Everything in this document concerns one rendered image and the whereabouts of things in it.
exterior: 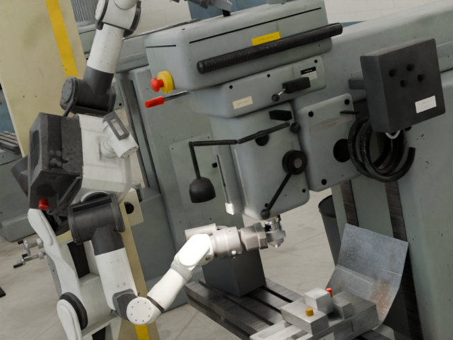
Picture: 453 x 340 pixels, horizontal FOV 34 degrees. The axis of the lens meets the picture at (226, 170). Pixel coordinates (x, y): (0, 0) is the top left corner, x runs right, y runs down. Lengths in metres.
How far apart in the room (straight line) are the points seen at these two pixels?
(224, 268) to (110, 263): 0.58
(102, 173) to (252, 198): 0.46
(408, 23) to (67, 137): 1.08
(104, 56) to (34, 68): 1.37
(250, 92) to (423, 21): 0.65
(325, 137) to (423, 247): 0.46
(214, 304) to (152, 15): 9.42
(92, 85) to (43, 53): 1.36
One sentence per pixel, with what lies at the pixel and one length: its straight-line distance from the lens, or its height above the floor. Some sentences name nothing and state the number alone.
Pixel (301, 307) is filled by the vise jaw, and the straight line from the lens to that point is 2.18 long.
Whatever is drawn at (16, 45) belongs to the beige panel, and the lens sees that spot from 3.67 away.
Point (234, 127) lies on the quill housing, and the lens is 2.05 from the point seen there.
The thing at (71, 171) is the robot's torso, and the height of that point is 1.56.
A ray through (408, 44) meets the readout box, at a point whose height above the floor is 1.73.
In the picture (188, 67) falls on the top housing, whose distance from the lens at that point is 1.92.
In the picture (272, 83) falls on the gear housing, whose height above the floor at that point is 1.69.
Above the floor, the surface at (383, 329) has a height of 0.86.
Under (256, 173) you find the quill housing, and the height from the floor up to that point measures 1.46.
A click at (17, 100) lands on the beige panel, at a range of 3.67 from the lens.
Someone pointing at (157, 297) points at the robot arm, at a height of 1.16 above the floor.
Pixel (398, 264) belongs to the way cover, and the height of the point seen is 1.03.
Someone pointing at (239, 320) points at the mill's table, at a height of 0.94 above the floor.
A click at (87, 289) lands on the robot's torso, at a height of 1.09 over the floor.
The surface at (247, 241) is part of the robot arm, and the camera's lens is 2.20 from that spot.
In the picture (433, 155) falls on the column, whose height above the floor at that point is 1.36.
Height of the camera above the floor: 2.00
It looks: 14 degrees down
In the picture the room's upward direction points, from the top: 13 degrees counter-clockwise
